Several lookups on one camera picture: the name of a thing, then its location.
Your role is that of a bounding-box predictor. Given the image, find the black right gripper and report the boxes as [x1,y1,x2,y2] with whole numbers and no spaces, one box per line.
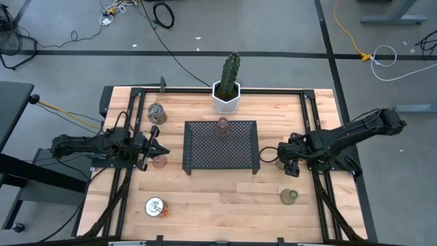
[277,135,310,178]

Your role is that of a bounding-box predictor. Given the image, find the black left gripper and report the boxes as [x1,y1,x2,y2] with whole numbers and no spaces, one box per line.
[133,125,171,171]

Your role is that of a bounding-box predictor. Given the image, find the pink glass candle holder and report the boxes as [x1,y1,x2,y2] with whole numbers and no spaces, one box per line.
[152,154,169,169]
[214,116,231,137]

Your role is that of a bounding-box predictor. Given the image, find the green glass candle holder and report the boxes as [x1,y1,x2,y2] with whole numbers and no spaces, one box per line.
[279,189,300,206]

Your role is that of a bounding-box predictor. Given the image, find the silver candle holder orange tag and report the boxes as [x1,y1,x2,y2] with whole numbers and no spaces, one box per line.
[144,196,169,219]

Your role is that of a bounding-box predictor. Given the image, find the black perforated metal shelf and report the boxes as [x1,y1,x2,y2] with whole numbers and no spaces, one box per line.
[182,120,261,176]

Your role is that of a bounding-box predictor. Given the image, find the white hexagonal planter pot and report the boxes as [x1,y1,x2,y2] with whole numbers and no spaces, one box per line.
[211,80,242,115]

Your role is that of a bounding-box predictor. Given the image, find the green cactus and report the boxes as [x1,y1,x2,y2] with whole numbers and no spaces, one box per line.
[219,51,242,98]

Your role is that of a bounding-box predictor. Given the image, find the grey desk foot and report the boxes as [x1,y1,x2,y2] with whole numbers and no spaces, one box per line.
[395,104,437,113]

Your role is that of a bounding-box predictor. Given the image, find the black desk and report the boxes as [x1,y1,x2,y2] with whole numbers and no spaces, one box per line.
[0,81,88,194]

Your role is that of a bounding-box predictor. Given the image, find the grey desk base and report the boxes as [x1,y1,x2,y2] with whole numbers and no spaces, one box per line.
[360,0,427,25]

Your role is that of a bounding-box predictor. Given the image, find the black floor fan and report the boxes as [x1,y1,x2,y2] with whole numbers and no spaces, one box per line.
[0,3,38,71]

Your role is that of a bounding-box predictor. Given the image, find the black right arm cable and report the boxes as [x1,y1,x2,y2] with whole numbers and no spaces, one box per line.
[258,146,280,164]

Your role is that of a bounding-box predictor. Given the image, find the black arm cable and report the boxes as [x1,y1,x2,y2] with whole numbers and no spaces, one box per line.
[258,146,280,164]
[114,110,132,134]

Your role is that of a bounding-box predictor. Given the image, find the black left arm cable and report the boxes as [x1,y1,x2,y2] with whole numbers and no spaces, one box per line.
[114,110,132,134]

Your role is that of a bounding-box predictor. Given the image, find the black aluminium rig frame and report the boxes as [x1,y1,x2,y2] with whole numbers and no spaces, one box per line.
[71,85,378,246]

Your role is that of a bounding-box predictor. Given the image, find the long black floor cable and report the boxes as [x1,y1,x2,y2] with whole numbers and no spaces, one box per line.
[139,0,212,87]

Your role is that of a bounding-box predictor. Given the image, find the orange-yellow cable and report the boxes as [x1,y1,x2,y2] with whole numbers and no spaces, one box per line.
[37,98,103,131]

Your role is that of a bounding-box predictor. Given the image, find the yellow extension cable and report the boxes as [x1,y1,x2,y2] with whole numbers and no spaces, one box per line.
[333,0,373,62]

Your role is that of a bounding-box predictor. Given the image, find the grey base plate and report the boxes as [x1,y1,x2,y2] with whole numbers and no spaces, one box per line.
[20,148,93,206]

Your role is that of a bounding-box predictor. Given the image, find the black coiled cable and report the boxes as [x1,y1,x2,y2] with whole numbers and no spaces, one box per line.
[152,1,175,30]

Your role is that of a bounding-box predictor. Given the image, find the white floor cable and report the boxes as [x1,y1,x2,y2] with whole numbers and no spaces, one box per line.
[370,44,437,82]

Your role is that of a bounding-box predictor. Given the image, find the thin black floor cable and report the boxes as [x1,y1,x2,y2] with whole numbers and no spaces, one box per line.
[33,23,103,49]

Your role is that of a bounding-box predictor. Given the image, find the black cable bundle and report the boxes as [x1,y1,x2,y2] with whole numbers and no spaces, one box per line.
[414,29,437,57]

